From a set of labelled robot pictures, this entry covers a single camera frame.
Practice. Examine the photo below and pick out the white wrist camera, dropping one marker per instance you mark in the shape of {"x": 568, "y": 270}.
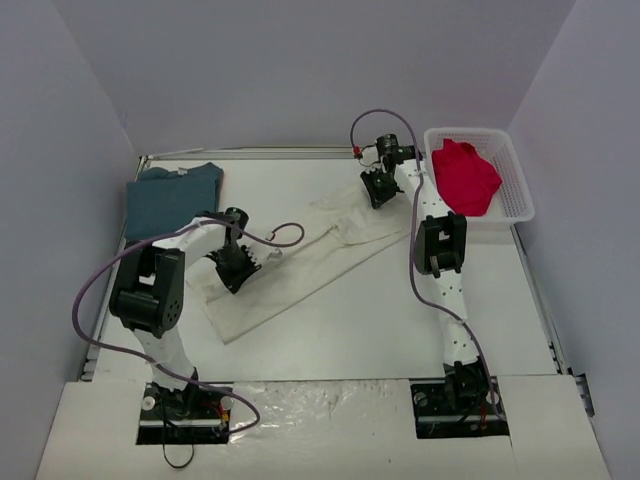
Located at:
{"x": 368, "y": 158}
{"x": 263, "y": 254}

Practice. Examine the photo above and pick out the aluminium table rail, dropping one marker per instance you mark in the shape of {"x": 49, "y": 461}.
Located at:
{"x": 257, "y": 153}

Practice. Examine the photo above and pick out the red t shirt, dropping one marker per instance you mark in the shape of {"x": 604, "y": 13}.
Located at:
{"x": 465, "y": 180}

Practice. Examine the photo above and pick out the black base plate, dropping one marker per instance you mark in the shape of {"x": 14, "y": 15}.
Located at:
{"x": 193, "y": 417}
{"x": 480, "y": 416}

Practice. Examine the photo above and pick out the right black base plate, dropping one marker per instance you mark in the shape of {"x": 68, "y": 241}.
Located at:
{"x": 480, "y": 416}

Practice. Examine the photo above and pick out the white plastic basket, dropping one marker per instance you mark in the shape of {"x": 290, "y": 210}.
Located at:
{"x": 512, "y": 203}

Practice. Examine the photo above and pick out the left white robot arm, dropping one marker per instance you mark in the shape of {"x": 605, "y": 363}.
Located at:
{"x": 148, "y": 297}

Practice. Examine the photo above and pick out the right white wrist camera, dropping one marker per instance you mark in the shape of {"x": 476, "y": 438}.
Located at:
{"x": 368, "y": 158}

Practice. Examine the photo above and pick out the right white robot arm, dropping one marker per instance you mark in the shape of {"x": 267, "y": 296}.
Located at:
{"x": 437, "y": 251}

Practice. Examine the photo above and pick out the white t shirt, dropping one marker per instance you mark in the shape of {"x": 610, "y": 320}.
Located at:
{"x": 342, "y": 230}

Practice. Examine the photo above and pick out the folded teal t shirt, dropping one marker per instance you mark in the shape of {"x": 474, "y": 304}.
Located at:
{"x": 162, "y": 201}

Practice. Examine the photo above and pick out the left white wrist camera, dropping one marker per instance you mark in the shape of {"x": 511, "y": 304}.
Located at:
{"x": 263, "y": 254}

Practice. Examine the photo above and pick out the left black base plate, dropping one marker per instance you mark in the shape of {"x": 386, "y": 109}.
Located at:
{"x": 193, "y": 417}

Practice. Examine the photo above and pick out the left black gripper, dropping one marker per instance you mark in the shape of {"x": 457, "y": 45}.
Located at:
{"x": 236, "y": 273}

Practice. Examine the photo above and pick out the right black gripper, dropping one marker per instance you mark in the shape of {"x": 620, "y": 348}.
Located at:
{"x": 378, "y": 187}

